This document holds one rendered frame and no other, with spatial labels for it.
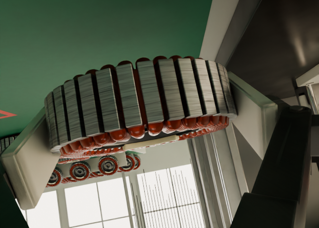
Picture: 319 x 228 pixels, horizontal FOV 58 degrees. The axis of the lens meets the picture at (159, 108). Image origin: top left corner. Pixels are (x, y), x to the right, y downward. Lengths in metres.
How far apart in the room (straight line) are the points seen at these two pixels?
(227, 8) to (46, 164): 0.16
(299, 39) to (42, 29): 0.20
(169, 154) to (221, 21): 6.51
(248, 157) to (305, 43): 0.34
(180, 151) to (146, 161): 0.81
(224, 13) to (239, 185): 0.26
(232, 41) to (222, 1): 0.04
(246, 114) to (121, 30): 0.11
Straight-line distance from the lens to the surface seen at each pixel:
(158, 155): 6.74
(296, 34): 0.26
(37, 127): 0.17
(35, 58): 0.25
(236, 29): 0.24
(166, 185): 6.75
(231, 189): 0.42
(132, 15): 0.20
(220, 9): 0.23
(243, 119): 0.16
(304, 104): 0.51
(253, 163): 0.60
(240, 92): 0.16
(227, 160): 0.43
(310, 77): 0.42
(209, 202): 0.60
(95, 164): 1.66
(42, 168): 0.17
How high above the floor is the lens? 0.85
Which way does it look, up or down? 11 degrees down
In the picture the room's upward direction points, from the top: 169 degrees clockwise
